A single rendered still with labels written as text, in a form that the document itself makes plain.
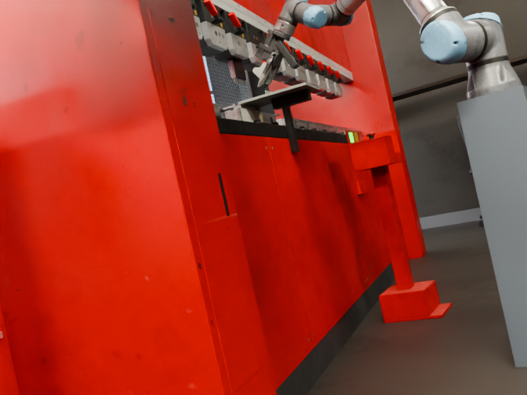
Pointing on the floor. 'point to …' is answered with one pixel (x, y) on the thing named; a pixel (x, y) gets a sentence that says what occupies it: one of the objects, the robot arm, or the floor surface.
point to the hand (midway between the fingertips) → (263, 85)
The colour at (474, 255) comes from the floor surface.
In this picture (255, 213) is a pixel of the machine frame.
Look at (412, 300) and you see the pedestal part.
